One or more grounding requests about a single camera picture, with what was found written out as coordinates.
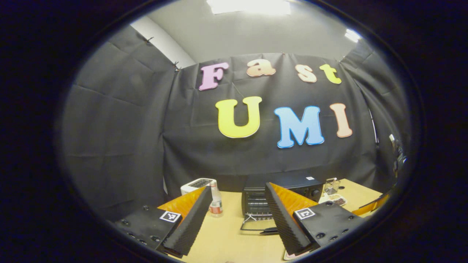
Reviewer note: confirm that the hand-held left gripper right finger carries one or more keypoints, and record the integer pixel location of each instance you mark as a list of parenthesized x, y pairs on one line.
[(283, 223)]

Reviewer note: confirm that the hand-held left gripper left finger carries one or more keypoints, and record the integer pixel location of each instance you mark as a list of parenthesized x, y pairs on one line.
[(190, 223)]

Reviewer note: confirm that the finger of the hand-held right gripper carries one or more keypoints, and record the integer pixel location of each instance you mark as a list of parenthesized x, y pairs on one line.
[(371, 207)]

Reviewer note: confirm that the white plate with pink food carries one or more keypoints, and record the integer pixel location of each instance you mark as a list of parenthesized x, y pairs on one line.
[(292, 255)]

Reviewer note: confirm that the black electric oven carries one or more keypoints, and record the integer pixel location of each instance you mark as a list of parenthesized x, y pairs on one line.
[(256, 201)]

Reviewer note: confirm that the clear bottle with red label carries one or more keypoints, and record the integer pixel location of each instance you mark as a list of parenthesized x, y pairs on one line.
[(216, 201)]

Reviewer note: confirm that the white divided plate with beans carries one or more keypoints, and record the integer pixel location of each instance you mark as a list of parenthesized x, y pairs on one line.
[(334, 199)]

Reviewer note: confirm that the white toaster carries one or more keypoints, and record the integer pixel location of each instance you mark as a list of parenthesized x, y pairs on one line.
[(193, 184)]

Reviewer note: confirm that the black backdrop cloth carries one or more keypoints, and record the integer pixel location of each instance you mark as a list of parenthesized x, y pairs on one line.
[(146, 146)]

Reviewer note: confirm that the small ceiling light panel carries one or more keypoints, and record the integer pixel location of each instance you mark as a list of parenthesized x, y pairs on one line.
[(352, 35)]

